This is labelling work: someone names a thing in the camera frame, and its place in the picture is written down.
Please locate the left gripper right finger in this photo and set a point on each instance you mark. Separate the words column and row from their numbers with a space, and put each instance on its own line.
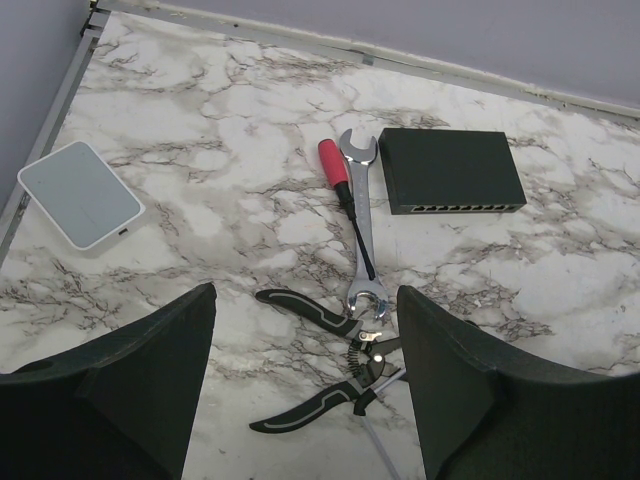
column 485, row 409

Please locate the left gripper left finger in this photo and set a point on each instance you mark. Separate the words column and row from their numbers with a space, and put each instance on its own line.
column 121, row 406

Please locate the black box rear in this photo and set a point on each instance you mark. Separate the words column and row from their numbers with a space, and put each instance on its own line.
column 439, row 171

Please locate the silver wrench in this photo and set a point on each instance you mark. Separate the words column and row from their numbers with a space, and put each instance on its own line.
column 366, row 282

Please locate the black grey handled pliers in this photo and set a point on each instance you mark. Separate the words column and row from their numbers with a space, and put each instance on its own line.
column 346, row 365

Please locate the red handled screwdriver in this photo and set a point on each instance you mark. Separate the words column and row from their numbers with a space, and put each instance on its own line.
column 333, row 164

